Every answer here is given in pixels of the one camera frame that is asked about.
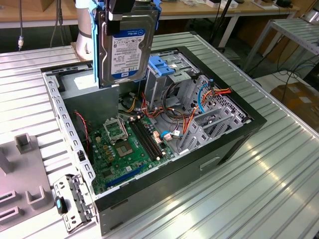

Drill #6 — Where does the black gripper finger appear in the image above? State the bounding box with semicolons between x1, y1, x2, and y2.
104;0;137;37

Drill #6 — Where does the hard disk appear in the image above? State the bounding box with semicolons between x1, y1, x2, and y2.
91;0;160;90

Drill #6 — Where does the blue data wire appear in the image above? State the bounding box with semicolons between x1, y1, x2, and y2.
197;79;215;114

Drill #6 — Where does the orange power wire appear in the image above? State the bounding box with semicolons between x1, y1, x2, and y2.
183;86;232;136

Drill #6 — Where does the grey metal disk bay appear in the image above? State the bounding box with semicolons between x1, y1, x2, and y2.
178;74;251;155

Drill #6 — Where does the blue plastic drive latch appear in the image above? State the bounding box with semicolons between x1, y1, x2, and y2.
149;56;176;77

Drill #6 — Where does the wooden desk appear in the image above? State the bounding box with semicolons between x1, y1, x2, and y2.
0;0;301;29

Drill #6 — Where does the brown cardboard box on desk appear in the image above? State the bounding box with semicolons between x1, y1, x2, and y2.
32;0;55;12

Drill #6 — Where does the grey optical drive cage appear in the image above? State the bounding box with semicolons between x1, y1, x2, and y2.
144;51;200;110

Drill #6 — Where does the grey power supply unit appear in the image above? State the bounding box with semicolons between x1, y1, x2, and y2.
59;71;121;130

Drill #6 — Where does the metal socket cover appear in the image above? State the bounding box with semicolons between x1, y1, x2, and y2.
103;117;129;144

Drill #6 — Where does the black case fan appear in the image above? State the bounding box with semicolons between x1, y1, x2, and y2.
73;113;95;165

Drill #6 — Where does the black RAM slot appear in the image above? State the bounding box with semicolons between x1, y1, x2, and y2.
137;119;163;158
133;120;160;160
129;121;156;161
140;118;167;156

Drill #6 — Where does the CPU socket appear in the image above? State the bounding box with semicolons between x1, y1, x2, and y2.
114;140;137;158

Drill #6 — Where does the green motherboard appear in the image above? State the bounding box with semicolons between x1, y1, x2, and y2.
88;116;175;196

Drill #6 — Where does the blue expansion slot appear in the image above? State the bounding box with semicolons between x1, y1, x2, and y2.
104;163;147;189

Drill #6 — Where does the grey parts rack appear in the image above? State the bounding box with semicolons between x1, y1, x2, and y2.
0;133;57;225

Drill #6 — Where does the black open PC case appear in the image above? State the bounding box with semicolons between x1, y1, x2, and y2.
39;45;268;237

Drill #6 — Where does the metal slat side table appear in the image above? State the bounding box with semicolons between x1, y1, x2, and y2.
243;17;319;73

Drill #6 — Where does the black latch with blue tab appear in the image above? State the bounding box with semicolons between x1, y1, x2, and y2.
54;196;68;215

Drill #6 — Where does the brown cardboard box on floor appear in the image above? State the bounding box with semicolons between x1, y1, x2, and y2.
270;83;319;125

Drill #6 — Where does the yellow black power wire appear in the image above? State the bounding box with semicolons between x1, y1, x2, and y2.
119;96;138;113

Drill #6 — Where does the orange red wire bundle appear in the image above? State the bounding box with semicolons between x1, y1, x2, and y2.
141;92;185;125

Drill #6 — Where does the grey cable with metal plug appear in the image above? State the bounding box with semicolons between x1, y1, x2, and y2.
17;0;25;52

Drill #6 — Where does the red black fan wire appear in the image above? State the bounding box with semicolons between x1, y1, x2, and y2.
74;111;91;154

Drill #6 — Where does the metal slot retainer bracket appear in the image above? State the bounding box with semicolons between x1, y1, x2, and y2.
53;174;98;234

